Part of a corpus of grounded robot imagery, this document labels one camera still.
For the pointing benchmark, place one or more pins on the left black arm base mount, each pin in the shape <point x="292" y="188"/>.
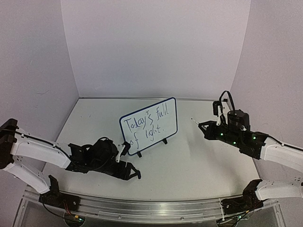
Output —
<point x="57" y="199"/>

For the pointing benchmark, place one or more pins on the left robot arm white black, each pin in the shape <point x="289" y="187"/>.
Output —
<point x="16" y="144"/>

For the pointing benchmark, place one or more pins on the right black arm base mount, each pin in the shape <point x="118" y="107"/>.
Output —
<point x="241" y="204"/>

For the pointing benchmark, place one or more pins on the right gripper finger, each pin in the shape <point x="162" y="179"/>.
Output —
<point x="204" y="129"/>
<point x="207" y="124"/>

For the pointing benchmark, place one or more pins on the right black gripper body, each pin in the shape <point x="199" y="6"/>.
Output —
<point x="212" y="130"/>

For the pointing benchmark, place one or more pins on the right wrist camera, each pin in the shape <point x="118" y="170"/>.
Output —
<point x="218" y="111"/>

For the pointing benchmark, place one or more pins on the blue framed whiteboard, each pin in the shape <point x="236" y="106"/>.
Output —
<point x="150" y="125"/>

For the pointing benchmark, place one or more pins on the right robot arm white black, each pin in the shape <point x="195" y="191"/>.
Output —
<point x="287" y="155"/>

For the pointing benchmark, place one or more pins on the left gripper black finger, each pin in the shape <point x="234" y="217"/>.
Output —
<point x="133" y="176"/>
<point x="133" y="170"/>

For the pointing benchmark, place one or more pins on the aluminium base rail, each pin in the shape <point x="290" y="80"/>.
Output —
<point x="97" y="211"/>

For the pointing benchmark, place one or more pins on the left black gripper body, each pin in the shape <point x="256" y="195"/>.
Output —
<point x="99" y="167"/>

